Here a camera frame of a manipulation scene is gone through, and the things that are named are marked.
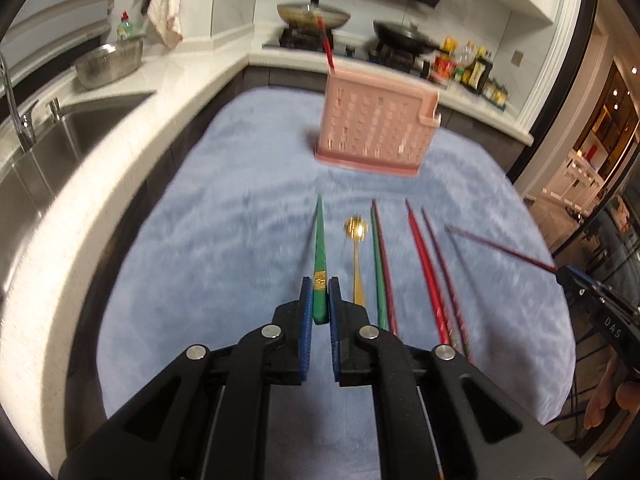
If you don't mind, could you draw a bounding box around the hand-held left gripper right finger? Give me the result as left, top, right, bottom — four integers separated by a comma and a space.
327, 276, 586, 480

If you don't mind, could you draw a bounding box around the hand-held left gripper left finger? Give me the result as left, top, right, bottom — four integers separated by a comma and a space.
59, 276, 316, 480

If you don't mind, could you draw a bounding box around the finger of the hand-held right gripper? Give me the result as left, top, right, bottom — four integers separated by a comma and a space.
556, 264, 640, 321
567, 287, 640, 376

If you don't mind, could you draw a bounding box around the green chopstick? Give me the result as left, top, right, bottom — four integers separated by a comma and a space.
312, 194, 331, 326
369, 204, 392, 332

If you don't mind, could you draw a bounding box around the pink utensil holder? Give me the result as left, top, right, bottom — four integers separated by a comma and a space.
314, 71, 442, 178

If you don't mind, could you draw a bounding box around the person's right hand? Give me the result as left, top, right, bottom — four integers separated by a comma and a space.
582, 359, 640, 457

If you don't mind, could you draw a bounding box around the gold spoon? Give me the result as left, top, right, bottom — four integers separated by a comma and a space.
343, 216, 369, 307

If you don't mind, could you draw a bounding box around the dark red striped chopstick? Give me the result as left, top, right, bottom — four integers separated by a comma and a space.
421, 206, 476, 364

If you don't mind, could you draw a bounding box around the blue fleece blanket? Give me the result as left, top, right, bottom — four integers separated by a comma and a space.
95, 85, 576, 480

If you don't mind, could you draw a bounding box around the row of small seasoning bottles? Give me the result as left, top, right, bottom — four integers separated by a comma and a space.
482, 77, 511, 109

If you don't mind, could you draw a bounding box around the clear plastic bottle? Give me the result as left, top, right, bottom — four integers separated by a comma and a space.
459, 42, 476, 81

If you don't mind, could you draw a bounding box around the red seasoning tub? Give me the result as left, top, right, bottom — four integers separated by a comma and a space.
431, 52, 459, 84

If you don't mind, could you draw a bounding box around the black gas stove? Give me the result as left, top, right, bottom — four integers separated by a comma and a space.
262, 25, 436, 70

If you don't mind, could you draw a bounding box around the black frying pan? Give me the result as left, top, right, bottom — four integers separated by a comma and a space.
372, 19, 444, 52

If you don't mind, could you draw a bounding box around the stainless steel sink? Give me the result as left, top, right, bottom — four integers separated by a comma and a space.
0, 91, 157, 301

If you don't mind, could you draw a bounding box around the wok with glass lid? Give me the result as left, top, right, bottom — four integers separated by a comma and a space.
276, 0, 352, 30

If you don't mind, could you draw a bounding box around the stainless steel bowl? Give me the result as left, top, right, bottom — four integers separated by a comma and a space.
74, 37, 146, 90

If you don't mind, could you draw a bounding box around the chrome faucet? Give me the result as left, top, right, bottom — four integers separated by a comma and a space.
0, 52, 39, 152

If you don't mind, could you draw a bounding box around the cream hanging towel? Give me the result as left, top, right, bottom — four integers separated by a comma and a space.
146, 0, 184, 51

